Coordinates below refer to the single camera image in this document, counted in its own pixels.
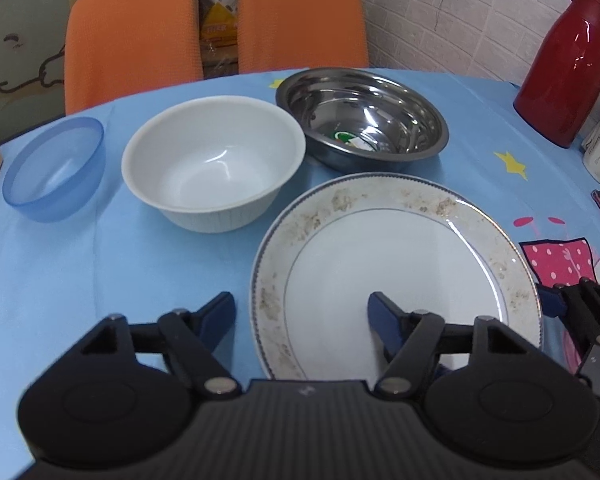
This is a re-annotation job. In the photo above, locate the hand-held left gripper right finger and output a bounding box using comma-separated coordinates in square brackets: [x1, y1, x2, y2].
[367, 291, 537, 400]

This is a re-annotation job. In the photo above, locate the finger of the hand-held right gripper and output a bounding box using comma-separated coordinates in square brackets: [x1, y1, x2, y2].
[536, 277, 600, 347]

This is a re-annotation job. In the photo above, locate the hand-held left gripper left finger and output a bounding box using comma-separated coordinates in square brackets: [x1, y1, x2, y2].
[77, 291, 242, 402]

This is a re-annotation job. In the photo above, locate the white gold-rimmed plate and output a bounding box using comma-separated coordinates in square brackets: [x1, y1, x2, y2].
[250, 172, 545, 381]

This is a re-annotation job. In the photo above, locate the blue cartoon tablecloth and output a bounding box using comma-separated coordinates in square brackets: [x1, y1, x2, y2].
[0, 67, 600, 480]

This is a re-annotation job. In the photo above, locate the white ceramic bowl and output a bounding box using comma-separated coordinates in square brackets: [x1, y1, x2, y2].
[121, 95, 307, 234]

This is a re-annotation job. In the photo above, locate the stainless steel bowl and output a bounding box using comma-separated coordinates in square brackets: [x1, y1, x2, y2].
[275, 67, 449, 173]

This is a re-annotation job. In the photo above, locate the blue translucent plastic bowl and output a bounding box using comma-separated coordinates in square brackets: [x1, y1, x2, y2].
[2, 116, 105, 223]

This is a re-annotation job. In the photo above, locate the red thermos jug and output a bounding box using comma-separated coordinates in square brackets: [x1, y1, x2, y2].
[512, 0, 600, 149]

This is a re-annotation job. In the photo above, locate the orange chair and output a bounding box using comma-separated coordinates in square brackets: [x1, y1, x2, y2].
[237, 0, 369, 75]
[64, 0, 204, 116]

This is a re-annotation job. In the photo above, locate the yellow printed package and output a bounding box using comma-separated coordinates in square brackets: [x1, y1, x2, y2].
[197, 0, 245, 79]

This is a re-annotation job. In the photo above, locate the cartoon bear wall board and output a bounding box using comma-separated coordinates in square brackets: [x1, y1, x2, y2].
[0, 0, 76, 111]

